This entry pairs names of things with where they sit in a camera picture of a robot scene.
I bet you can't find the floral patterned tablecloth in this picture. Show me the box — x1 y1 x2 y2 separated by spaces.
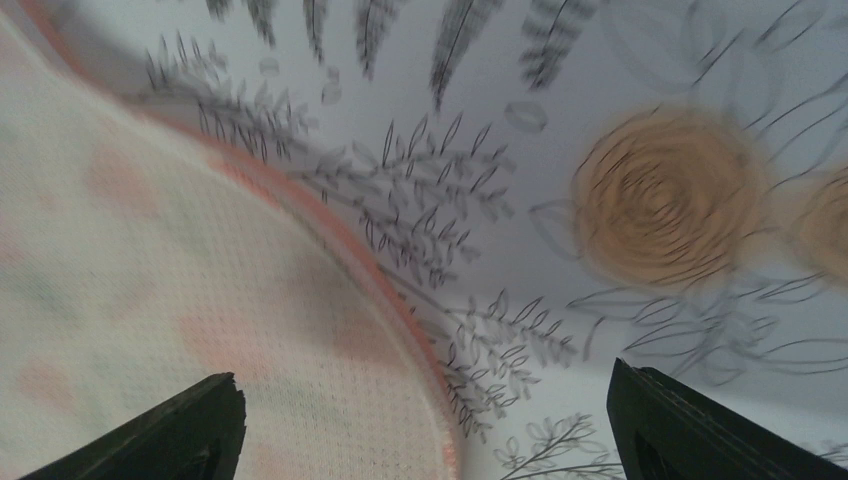
39 1 847 479

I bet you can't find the pink floral mesh laundry bag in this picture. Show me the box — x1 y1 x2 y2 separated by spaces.
1 1 461 479

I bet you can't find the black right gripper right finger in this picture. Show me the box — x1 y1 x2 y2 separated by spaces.
606 358 847 480

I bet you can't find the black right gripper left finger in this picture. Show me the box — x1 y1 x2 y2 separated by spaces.
25 372 246 480

